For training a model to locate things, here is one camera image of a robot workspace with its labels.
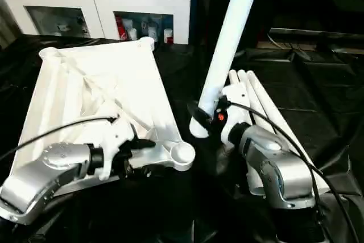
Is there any white plastic table top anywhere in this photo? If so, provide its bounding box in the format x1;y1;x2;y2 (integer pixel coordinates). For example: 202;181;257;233
13;37;197;196

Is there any black plastic mat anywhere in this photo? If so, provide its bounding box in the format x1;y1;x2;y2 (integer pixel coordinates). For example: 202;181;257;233
0;34;364;243

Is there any black case with label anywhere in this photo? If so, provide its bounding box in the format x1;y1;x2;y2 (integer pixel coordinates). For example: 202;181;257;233
196;0;271;53

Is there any red white bottle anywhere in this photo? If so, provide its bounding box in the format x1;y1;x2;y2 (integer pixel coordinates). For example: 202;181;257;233
115;17;129;41

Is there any black television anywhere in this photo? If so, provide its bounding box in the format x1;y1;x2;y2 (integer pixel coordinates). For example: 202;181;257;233
268;0;364;35

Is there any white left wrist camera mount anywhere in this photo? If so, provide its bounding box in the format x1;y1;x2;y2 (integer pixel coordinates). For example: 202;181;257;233
100;113;138;182

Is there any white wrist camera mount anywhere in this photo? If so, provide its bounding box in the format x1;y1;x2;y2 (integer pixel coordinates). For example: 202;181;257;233
218;84;251;145
100;113;138;182

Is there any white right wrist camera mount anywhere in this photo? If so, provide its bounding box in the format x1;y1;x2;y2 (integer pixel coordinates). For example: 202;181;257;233
218;84;251;145

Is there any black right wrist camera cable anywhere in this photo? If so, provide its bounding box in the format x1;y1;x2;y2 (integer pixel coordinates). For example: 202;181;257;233
224;100;359;243

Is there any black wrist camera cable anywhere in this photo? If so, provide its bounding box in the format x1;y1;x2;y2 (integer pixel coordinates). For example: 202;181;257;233
0;116;119;160
224;100;359;243

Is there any black left wrist camera cable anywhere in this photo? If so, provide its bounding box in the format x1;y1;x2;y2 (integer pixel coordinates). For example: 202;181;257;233
0;116;119;160

